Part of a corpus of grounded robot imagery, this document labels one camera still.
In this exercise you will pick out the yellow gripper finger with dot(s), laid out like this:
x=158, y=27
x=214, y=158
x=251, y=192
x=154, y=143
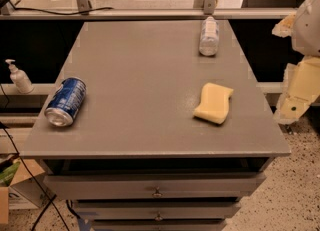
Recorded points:
x=300, y=88

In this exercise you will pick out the clear plastic bottle blue label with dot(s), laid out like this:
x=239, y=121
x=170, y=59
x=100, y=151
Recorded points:
x=209, y=37

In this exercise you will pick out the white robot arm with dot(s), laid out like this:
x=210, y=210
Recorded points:
x=303, y=27

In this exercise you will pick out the blue pepsi can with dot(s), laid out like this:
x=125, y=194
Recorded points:
x=66, y=102

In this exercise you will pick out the white pump dispenser bottle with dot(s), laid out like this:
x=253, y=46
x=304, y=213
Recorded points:
x=19, y=78

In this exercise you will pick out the yellow sponge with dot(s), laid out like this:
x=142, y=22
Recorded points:
x=214, y=103

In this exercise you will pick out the bottom grey drawer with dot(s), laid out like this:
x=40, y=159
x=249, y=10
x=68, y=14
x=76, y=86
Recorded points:
x=164, y=225

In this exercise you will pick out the grey drawer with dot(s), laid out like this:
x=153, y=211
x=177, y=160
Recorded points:
x=156, y=210
x=162, y=186
x=164, y=225

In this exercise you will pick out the top grey drawer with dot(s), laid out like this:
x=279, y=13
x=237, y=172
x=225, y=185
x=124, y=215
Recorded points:
x=162, y=186

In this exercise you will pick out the middle grey drawer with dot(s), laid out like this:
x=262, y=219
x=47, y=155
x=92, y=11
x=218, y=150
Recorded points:
x=156, y=210

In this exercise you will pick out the cardboard box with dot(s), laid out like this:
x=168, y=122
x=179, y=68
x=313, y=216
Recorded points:
x=26, y=190

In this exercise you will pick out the green packet in box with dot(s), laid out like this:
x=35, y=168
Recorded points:
x=8, y=174

